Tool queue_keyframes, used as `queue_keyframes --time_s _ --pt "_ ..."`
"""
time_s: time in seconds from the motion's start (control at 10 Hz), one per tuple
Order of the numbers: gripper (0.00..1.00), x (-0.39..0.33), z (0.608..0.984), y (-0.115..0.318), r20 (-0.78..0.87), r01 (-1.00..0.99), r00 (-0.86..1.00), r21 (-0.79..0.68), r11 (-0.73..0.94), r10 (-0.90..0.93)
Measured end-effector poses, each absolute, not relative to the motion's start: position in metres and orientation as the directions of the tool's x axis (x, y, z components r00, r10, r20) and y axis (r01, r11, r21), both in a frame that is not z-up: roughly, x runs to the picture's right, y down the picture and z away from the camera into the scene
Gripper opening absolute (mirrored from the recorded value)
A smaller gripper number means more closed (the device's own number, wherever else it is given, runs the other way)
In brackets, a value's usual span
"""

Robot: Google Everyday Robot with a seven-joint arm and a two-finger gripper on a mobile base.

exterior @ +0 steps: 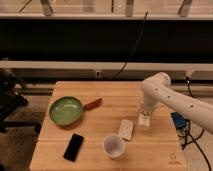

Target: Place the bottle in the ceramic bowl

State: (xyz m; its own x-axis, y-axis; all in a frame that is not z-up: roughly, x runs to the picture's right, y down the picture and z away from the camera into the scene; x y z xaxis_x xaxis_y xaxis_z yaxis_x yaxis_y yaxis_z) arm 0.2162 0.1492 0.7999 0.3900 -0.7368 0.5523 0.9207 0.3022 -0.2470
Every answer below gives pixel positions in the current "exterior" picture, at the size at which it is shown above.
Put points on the white tube bottle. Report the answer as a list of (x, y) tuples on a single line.
[(144, 120)]

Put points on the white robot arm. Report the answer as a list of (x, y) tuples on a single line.
[(157, 89)]

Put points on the black smartphone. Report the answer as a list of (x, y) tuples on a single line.
[(73, 147)]

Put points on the blue connector box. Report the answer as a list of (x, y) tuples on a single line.
[(178, 120)]

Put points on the black office chair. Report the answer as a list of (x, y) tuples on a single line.
[(9, 101)]

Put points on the white wall outlet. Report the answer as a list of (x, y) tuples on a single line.
[(98, 74)]

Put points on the green frying pan red handle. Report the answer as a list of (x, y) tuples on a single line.
[(67, 110)]

